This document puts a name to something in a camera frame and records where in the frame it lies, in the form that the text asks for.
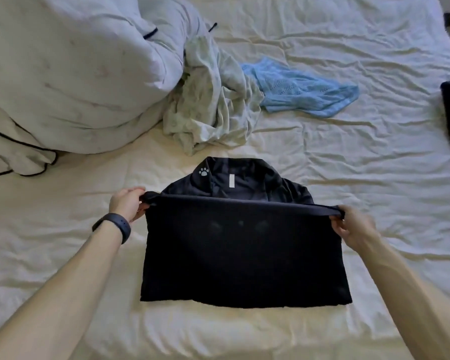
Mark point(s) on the person's right thumb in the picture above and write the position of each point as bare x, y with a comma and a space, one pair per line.
341, 210

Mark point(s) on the black wrist band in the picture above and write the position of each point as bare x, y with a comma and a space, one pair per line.
114, 223

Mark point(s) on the person's left hand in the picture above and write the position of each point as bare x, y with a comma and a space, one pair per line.
124, 203

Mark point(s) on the light blue knitted garment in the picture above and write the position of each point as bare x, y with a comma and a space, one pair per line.
300, 89

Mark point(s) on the white bed sheet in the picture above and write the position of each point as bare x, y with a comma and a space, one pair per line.
322, 157

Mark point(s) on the person's right hand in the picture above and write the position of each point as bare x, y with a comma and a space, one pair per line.
354, 224

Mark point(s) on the pale patterned crumpled garment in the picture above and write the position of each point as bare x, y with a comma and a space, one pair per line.
206, 104

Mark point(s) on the person's left thumb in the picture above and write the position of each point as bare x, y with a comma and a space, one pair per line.
141, 191

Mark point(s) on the person's left forearm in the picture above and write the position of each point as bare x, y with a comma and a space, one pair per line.
47, 296

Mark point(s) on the black jacket with paw print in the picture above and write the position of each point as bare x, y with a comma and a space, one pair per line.
243, 243

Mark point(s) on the person's right forearm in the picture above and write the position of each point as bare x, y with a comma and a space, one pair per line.
408, 296

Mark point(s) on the white duvet with dark piping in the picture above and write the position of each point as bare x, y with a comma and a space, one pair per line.
75, 71

